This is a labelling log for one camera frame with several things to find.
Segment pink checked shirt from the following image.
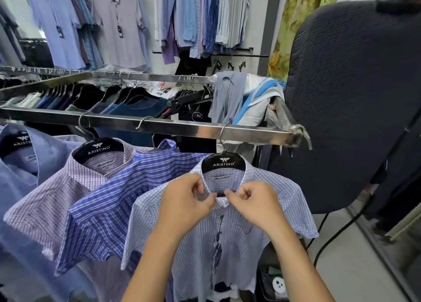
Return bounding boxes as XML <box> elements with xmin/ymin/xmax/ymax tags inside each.
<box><xmin>3</xmin><ymin>137</ymin><xmax>155</xmax><ymax>302</ymax></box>

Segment row of hanging striped shirts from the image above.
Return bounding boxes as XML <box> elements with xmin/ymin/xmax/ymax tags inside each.
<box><xmin>154</xmin><ymin>0</ymin><xmax>251</xmax><ymax>65</ymax></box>

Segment black power cable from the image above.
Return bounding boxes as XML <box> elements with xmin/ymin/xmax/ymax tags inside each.
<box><xmin>306</xmin><ymin>210</ymin><xmax>364</xmax><ymax>268</ymax></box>

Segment steel clothes rail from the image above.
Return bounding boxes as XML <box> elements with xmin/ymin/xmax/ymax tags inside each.
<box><xmin>0</xmin><ymin>106</ymin><xmax>301</xmax><ymax>148</ymax></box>
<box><xmin>0</xmin><ymin>66</ymin><xmax>218</xmax><ymax>100</ymax></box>

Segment dark hang tag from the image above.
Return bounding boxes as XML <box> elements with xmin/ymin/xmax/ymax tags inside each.
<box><xmin>211</xmin><ymin>214</ymin><xmax>228</xmax><ymax>274</ymax></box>

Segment light blue short-sleeve shirt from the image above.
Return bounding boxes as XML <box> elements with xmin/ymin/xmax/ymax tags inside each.
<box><xmin>27</xmin><ymin>0</ymin><xmax>87</xmax><ymax>70</ymax></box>

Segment dark padded ironing board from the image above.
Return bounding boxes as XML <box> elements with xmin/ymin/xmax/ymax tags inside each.
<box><xmin>267</xmin><ymin>0</ymin><xmax>421</xmax><ymax>214</ymax></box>

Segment grey draped garment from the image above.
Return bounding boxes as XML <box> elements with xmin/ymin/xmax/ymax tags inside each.
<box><xmin>208</xmin><ymin>71</ymin><xmax>248</xmax><ymax>125</ymax></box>

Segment blue striped shirt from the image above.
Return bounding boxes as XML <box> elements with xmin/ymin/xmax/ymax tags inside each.
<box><xmin>54</xmin><ymin>139</ymin><xmax>212</xmax><ymax>277</ymax></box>

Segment yellow green floral fabric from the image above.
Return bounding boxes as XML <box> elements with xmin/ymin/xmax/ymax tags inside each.
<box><xmin>267</xmin><ymin>0</ymin><xmax>343</xmax><ymax>82</ymax></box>

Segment clear plastic wrap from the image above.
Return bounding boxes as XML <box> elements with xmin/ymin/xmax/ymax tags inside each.
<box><xmin>266</xmin><ymin>95</ymin><xmax>313</xmax><ymax>150</ymax></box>

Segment black box with white item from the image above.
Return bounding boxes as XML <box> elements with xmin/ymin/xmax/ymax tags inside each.
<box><xmin>256</xmin><ymin>265</ymin><xmax>291</xmax><ymax>302</ymax></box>

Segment person's right hand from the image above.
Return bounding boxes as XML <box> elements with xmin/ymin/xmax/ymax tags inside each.
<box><xmin>224</xmin><ymin>181</ymin><xmax>292</xmax><ymax>242</ymax></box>

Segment person's left hand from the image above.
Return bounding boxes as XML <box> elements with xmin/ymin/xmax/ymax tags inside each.
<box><xmin>155</xmin><ymin>172</ymin><xmax>218</xmax><ymax>238</ymax></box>

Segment white blue checked shirt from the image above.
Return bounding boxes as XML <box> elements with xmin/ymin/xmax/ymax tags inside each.
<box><xmin>121</xmin><ymin>162</ymin><xmax>319</xmax><ymax>302</ymax></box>

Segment black shirt hanger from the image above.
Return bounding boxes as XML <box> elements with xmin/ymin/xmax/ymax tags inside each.
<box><xmin>201</xmin><ymin>123</ymin><xmax>247</xmax><ymax>198</ymax></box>
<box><xmin>71</xmin><ymin>110</ymin><xmax>125</xmax><ymax>165</ymax></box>
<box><xmin>135</xmin><ymin>116</ymin><xmax>165</xmax><ymax>153</ymax></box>
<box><xmin>0</xmin><ymin>132</ymin><xmax>32</xmax><ymax>158</ymax></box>

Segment lilac short-sleeve shirt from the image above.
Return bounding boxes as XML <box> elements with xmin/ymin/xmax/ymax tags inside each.
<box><xmin>91</xmin><ymin>0</ymin><xmax>149</xmax><ymax>69</ymax></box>

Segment row of dark hung garments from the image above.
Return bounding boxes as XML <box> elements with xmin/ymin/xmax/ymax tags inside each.
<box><xmin>0</xmin><ymin>78</ymin><xmax>214</xmax><ymax>148</ymax></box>

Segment person's right forearm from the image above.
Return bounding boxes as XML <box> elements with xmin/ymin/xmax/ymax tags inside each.
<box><xmin>269</xmin><ymin>224</ymin><xmax>336</xmax><ymax>302</ymax></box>

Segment white garment with blue stripe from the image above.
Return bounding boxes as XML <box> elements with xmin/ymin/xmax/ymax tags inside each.
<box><xmin>227</xmin><ymin>74</ymin><xmax>287</xmax><ymax>162</ymax></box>

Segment row of blue wall shirts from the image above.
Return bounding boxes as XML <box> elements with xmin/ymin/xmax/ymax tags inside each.
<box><xmin>53</xmin><ymin>0</ymin><xmax>105</xmax><ymax>70</ymax></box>

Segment plain blue shirt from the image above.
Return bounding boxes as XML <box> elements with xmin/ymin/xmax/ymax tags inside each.
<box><xmin>0</xmin><ymin>124</ymin><xmax>97</xmax><ymax>302</ymax></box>

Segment person's left forearm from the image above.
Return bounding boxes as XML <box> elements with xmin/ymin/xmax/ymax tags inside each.
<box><xmin>121</xmin><ymin>226</ymin><xmax>185</xmax><ymax>302</ymax></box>

